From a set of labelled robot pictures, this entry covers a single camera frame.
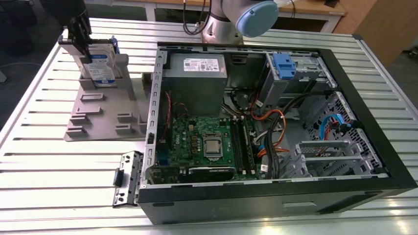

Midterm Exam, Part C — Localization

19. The blue plastic cage latch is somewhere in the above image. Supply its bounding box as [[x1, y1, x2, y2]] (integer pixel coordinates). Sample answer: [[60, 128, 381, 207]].
[[273, 53, 298, 79]]

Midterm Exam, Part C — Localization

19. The red black twisted wire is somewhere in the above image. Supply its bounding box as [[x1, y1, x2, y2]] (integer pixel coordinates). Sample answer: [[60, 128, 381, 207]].
[[165, 90, 174, 128]]

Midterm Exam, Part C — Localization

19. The green RAM stick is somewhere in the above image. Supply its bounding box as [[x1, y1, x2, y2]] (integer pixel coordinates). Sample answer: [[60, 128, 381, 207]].
[[242, 116, 258, 172]]

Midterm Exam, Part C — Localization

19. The CPU socket with silver CPU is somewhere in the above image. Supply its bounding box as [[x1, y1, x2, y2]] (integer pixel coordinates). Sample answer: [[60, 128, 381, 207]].
[[202, 133, 225, 160]]

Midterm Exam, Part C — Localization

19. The black graphics card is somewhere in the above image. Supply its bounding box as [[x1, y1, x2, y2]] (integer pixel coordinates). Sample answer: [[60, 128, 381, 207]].
[[150, 165, 238, 183]]

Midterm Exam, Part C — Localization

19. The blue data wire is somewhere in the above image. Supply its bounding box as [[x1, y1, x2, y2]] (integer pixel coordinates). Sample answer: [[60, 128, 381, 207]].
[[319, 114, 354, 143]]

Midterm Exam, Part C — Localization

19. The silver drive cage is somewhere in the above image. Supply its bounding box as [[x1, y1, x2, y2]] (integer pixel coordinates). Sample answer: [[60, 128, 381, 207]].
[[261, 52, 338, 109]]

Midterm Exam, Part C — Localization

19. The silver disk bay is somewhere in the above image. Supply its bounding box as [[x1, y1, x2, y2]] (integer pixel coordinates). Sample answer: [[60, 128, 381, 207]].
[[295, 140, 384, 177]]

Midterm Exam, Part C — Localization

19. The grey power supply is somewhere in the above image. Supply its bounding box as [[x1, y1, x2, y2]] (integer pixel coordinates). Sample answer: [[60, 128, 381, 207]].
[[162, 53, 229, 118]]

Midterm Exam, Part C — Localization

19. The hard disk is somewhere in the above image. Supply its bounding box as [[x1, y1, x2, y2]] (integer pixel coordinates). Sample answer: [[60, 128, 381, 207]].
[[83, 36, 120, 88]]

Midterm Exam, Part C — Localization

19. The black cable bundle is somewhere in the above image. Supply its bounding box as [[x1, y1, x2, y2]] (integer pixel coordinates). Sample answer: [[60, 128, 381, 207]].
[[263, 90, 334, 179]]

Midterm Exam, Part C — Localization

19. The wooden cabinet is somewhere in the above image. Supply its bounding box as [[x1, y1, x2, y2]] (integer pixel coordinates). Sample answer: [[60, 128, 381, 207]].
[[335, 0, 418, 67]]

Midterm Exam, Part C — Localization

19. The black expansion slot bracket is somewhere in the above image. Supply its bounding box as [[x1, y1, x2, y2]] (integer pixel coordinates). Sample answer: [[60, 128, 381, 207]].
[[112, 151, 146, 209]]

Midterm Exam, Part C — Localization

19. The green motherboard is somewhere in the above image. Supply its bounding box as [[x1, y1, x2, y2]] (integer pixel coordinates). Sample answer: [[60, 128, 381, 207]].
[[155, 116, 273, 182]]

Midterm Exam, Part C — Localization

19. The grey parts rack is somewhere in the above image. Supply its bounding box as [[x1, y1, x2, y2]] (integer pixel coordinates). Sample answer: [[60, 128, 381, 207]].
[[58, 35, 154, 142]]

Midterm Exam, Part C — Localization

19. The black PC case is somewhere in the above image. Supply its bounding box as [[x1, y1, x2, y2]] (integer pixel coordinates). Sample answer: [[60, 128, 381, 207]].
[[136, 41, 418, 226]]

